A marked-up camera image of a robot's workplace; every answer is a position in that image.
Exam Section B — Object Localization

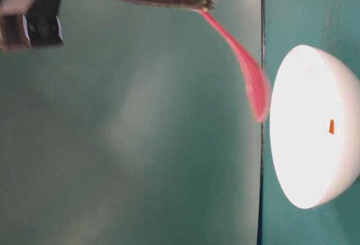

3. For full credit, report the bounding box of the pink plastic spoon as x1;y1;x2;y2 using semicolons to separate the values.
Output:
199;10;271;122

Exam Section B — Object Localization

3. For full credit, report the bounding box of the white round bowl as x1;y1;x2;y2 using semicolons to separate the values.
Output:
269;45;359;209

